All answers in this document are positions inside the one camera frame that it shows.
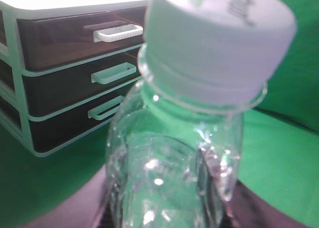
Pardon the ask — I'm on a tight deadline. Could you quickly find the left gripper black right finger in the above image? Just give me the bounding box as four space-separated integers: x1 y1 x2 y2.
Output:
224 180 307 228

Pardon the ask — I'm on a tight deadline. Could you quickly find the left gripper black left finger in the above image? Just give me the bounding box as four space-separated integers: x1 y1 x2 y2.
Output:
32 165 107 228

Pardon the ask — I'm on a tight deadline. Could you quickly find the clear plastic water bottle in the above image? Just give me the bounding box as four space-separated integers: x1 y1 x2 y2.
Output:
106 0 297 228

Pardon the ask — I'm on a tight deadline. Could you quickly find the dark top drawer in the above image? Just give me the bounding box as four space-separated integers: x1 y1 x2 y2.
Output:
17 7 146 71

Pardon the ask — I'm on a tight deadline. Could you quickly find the dark drawer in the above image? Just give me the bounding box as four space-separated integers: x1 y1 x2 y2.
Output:
29 83 133 153
17 7 146 71
23 48 140 117

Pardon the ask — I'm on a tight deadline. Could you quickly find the dark bottom drawer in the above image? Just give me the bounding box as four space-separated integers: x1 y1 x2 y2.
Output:
29 83 133 153

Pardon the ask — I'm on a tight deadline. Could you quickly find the dark middle drawer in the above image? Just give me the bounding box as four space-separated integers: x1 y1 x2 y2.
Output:
23 48 140 117

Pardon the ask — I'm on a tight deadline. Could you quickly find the green cloth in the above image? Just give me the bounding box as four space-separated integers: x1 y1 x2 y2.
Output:
0 0 319 227

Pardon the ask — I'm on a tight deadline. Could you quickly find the white drawer cabinet frame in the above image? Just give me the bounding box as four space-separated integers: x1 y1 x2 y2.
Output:
0 0 151 157

